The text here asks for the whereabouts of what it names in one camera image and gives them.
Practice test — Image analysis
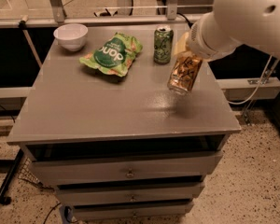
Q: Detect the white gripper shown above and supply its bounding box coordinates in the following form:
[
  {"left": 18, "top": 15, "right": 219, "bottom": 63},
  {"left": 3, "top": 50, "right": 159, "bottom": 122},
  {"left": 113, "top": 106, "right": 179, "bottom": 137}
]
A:
[{"left": 173, "top": 12, "right": 240, "bottom": 61}]

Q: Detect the orange soda can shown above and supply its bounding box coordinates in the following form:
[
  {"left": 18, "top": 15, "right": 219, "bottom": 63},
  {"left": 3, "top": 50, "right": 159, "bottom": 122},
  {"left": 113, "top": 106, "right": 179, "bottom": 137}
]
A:
[{"left": 167, "top": 52, "right": 203, "bottom": 95}]

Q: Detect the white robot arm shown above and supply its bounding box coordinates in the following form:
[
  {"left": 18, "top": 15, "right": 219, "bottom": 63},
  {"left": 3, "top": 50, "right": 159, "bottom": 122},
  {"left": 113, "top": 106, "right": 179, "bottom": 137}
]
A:
[{"left": 174, "top": 0, "right": 280, "bottom": 61}]

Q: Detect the green soda can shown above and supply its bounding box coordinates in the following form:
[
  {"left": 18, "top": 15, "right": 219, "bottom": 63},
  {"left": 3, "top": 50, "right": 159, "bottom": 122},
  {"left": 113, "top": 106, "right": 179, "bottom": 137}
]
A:
[{"left": 154, "top": 25, "right": 174, "bottom": 64}]

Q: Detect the green chip bag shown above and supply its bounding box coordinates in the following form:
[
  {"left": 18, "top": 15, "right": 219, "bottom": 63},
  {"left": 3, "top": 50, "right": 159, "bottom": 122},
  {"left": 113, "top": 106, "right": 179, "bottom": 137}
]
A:
[{"left": 79, "top": 33, "right": 143, "bottom": 77}]

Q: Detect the white bowl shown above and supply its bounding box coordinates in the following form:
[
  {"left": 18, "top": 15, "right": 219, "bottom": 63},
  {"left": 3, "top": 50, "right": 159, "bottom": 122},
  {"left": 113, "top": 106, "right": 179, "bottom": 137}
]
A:
[{"left": 53, "top": 23, "right": 88, "bottom": 51}]

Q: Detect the grey drawer cabinet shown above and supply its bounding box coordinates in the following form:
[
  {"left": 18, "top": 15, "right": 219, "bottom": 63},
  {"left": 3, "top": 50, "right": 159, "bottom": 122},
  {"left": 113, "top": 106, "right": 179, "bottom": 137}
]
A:
[{"left": 8, "top": 25, "right": 240, "bottom": 212}]

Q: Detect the grey metal railing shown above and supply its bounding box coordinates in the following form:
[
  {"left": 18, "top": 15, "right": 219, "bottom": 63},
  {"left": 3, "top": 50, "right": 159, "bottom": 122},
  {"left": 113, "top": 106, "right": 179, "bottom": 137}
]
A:
[{"left": 0, "top": 0, "right": 213, "bottom": 28}]

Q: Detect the top grey drawer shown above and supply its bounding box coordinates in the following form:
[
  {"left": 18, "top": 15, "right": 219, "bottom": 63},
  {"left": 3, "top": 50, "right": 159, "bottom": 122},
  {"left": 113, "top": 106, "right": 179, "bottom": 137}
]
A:
[{"left": 30, "top": 151, "right": 223, "bottom": 186}]

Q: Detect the grey drawer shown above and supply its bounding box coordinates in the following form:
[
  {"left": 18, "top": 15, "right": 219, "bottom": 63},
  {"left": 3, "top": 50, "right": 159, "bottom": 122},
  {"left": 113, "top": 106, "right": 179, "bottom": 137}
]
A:
[
  {"left": 74, "top": 200, "right": 193, "bottom": 220},
  {"left": 30, "top": 151, "right": 223, "bottom": 186},
  {"left": 57, "top": 182, "right": 204, "bottom": 206}
]

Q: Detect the middle grey drawer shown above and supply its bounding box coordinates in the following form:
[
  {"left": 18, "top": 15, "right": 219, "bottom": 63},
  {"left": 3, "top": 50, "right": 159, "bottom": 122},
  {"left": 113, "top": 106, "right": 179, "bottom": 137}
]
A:
[{"left": 57, "top": 182, "right": 204, "bottom": 206}]

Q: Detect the bottom grey drawer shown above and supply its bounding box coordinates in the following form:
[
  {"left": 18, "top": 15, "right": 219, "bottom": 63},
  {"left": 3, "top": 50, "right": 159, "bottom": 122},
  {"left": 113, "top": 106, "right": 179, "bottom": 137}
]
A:
[{"left": 74, "top": 200, "right": 193, "bottom": 220}]

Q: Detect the black floor stand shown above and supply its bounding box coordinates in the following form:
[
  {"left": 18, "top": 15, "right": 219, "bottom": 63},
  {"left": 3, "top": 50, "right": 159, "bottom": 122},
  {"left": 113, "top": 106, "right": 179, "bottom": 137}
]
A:
[{"left": 0, "top": 150, "right": 23, "bottom": 205}]

